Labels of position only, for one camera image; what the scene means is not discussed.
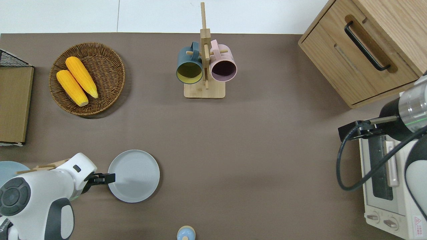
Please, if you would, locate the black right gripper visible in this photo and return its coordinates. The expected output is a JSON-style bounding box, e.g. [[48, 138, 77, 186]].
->
[[338, 98, 406, 143]]

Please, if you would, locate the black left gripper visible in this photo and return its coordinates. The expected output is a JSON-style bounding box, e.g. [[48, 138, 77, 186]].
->
[[81, 171, 116, 194]]

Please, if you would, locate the gray plate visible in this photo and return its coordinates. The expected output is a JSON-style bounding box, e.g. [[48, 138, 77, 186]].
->
[[107, 150, 160, 203]]

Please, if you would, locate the wooden plate rack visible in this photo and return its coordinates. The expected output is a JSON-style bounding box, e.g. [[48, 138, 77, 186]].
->
[[17, 159, 71, 175]]

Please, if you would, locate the light blue plate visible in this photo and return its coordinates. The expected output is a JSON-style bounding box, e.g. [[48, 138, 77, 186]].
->
[[0, 161, 30, 180]]

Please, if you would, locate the cream toaster oven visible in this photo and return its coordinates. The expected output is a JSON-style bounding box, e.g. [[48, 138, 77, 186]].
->
[[359, 135, 427, 240]]

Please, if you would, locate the wooden drawer cabinet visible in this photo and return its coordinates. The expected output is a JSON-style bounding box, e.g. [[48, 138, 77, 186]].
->
[[298, 0, 427, 109]]

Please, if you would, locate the blue dome bell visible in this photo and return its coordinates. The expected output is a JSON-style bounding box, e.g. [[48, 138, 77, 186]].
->
[[177, 226, 196, 240]]

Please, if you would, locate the yellow corn cob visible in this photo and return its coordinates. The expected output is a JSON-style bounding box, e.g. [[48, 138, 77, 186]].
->
[[56, 70, 89, 107], [65, 56, 99, 99]]

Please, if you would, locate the brown wicker basket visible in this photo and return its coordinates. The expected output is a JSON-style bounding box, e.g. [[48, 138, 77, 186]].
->
[[49, 42, 126, 116]]

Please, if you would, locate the wooden mug tree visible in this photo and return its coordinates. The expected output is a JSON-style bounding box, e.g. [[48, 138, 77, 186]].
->
[[184, 2, 226, 99]]

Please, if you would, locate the dark teal mug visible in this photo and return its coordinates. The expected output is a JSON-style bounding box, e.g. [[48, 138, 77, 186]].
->
[[176, 41, 203, 84]]

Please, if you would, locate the pink mug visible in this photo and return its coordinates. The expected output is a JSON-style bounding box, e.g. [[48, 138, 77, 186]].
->
[[209, 39, 238, 82]]

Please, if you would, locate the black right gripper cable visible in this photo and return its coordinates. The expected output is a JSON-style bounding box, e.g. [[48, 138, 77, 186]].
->
[[336, 123, 427, 191]]

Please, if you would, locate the black cabinet handle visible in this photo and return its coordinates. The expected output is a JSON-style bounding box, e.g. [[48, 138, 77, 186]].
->
[[344, 21, 391, 71]]

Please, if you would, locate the wire grid shelf box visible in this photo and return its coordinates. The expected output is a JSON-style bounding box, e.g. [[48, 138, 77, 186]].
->
[[0, 49, 34, 146]]

